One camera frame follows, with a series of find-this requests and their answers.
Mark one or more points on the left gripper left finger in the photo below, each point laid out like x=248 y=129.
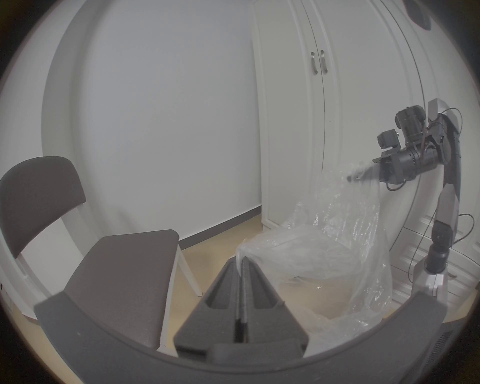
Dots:
x=221 y=300

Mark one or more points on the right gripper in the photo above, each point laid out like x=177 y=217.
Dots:
x=407 y=163

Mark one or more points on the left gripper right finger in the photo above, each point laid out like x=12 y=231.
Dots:
x=264 y=300

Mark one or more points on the clear plastic bag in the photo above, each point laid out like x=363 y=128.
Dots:
x=337 y=225

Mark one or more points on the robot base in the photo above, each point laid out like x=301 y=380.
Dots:
x=427 y=281

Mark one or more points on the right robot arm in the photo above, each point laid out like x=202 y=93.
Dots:
x=448 y=210

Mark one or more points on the white wardrobe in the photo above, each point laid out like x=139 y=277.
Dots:
x=360 y=93

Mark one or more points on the grey chair with white legs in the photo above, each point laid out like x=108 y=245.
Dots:
x=123 y=270

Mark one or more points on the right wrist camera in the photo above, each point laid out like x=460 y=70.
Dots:
x=388 y=139

